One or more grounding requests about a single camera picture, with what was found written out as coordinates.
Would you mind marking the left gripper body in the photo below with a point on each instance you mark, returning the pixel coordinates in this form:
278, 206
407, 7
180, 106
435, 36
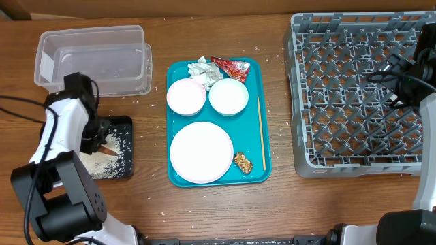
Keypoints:
95, 133

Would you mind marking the orange carrot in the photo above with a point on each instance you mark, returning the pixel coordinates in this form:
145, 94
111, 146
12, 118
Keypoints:
107, 151

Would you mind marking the large white plate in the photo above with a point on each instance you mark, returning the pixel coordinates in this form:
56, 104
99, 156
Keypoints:
201, 152

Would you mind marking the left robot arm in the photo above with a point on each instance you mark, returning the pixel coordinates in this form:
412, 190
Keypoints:
60, 199

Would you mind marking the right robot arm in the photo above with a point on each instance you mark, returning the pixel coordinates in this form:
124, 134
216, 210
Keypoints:
413, 83

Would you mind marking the grey dishwasher rack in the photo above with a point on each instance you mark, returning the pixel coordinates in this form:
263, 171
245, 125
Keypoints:
342, 125

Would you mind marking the black plastic tray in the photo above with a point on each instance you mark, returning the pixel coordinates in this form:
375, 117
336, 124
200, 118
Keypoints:
67, 139

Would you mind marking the pile of white rice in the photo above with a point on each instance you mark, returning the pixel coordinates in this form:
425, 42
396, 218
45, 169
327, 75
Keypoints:
102, 166

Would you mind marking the clear plastic bin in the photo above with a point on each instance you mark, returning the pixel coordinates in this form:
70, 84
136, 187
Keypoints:
116, 57

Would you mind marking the white bowl left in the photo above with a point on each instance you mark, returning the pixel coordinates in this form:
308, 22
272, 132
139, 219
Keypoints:
186, 97

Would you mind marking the white bowl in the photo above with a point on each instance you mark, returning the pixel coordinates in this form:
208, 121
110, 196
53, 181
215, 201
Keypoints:
186, 97
228, 96

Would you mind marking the teal serving tray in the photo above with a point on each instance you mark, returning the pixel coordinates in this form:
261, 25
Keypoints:
242, 128

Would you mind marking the crumpled white napkin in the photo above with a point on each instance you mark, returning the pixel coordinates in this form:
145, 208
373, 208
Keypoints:
207, 74

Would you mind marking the white bowl right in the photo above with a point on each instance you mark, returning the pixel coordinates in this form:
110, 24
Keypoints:
228, 96

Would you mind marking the brown food scrap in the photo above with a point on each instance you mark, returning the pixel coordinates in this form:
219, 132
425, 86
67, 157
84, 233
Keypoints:
243, 163

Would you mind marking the red snack wrapper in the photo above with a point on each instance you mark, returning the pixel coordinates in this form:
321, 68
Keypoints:
238, 70

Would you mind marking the wooden chopstick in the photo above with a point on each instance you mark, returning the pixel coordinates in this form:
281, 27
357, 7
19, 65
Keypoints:
261, 135

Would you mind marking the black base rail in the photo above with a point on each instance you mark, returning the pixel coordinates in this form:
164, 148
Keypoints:
296, 240

